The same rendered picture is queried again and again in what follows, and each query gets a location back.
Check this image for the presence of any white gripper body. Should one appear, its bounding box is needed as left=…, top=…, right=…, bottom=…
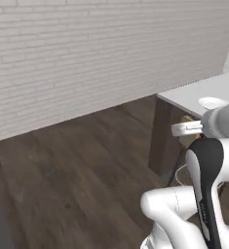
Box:
left=171, top=121, right=204, bottom=137

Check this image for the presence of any brown dining counter white top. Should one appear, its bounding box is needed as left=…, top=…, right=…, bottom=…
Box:
left=147, top=68, right=229, bottom=178

